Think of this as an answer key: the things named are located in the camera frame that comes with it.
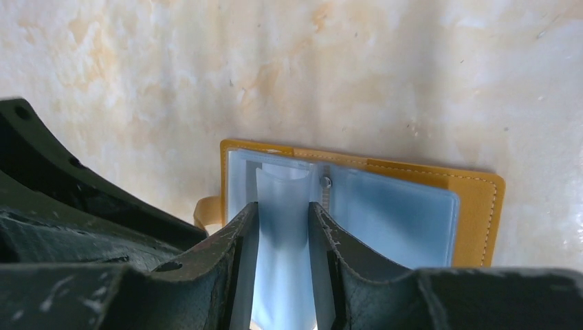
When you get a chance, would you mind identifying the yellow leather card holder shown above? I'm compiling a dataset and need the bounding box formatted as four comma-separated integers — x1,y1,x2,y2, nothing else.
192,138,507,330

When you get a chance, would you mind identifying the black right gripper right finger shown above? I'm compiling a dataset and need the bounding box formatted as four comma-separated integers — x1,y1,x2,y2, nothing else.
308,202,582,329

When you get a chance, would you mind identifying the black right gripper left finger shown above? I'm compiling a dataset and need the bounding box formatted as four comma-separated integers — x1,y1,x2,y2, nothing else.
1,203,259,329

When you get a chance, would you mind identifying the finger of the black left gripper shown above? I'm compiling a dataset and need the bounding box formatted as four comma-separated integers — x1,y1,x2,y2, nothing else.
1,98,208,250
1,173,181,272

